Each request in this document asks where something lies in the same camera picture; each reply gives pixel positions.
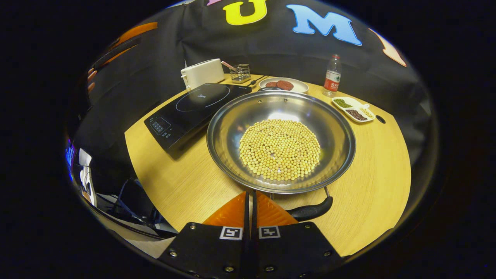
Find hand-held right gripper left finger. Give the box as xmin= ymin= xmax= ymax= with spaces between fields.
xmin=157 ymin=191 xmax=250 ymax=279

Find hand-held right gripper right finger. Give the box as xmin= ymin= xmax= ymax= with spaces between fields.
xmin=251 ymin=190 xmax=345 ymax=279

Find black induction cooktop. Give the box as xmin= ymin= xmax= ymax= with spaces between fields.
xmin=144 ymin=83 xmax=252 ymax=152

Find stainless steel pot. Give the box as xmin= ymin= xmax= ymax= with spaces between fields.
xmin=206 ymin=87 xmax=356 ymax=221

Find white toaster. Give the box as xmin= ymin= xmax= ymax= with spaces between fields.
xmin=181 ymin=59 xmax=225 ymax=91

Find pile of yellow soybeans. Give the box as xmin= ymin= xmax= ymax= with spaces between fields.
xmin=239 ymin=119 xmax=321 ymax=181

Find white divided bean dish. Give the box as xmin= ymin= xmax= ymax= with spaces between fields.
xmin=332 ymin=96 xmax=375 ymax=124

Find black backdrop cloth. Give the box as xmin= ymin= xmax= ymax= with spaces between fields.
xmin=72 ymin=0 xmax=432 ymax=186

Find white round plate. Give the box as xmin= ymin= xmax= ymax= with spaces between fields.
xmin=259 ymin=77 xmax=309 ymax=94

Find clear plastic water bottle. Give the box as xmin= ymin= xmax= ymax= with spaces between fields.
xmin=323 ymin=54 xmax=342 ymax=97

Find metal wire holder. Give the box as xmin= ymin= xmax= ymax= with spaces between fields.
xmin=231 ymin=64 xmax=251 ymax=84

